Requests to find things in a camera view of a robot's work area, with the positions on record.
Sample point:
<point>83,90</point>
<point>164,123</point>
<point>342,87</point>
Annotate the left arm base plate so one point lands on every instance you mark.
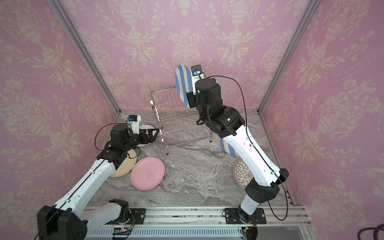
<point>136,216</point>

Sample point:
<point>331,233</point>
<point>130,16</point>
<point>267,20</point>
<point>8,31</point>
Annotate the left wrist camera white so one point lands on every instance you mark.
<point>134,122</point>

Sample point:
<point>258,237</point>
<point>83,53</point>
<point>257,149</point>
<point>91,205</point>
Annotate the sunburst plate left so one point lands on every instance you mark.
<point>145,127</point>

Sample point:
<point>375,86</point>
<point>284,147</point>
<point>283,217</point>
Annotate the pink plate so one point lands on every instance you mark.
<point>148,173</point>

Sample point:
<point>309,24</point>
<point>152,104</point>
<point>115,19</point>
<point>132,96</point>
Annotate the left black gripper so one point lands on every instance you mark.
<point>151,138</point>

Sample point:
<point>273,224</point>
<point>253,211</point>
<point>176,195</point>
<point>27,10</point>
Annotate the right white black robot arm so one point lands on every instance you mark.
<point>229,125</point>

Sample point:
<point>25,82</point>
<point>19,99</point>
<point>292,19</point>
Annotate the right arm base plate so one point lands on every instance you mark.
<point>235,216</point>

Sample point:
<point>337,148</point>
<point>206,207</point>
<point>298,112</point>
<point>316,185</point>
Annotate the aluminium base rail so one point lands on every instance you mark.
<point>208,223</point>

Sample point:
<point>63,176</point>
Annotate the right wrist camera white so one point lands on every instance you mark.
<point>197,74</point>

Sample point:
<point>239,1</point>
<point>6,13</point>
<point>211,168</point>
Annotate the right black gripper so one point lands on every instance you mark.
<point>194,98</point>

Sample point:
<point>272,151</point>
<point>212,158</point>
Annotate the cream plate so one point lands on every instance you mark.
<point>127,165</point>

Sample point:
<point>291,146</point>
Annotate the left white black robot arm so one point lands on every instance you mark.
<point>65,219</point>

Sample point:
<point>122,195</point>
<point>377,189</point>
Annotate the steel two-tier dish rack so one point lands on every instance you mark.
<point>177,122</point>

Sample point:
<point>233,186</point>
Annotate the blue striped plate front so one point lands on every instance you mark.
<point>183,80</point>

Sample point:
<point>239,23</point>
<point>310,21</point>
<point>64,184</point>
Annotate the blue striped plate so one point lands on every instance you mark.
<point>183,80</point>
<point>228,148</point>

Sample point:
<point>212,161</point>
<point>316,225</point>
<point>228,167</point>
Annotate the scale pattern plate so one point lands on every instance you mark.
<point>242,174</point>

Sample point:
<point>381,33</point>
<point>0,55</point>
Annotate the blue striped plate back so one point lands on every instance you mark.
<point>228,148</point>

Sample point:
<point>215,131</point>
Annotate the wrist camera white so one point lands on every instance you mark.
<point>134,122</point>
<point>197,74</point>

